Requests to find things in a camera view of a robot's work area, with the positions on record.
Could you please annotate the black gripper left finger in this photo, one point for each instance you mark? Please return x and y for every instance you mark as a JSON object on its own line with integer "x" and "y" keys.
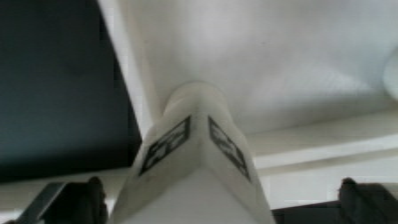
{"x": 69, "y": 204}

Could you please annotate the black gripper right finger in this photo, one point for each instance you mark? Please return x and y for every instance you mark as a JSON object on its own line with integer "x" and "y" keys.
{"x": 367, "y": 206}

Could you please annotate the white table leg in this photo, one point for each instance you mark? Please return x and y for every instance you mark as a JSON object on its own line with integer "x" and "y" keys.
{"x": 193, "y": 185}

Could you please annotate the white square table top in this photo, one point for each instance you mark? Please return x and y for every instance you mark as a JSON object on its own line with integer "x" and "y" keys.
{"x": 298, "y": 56}

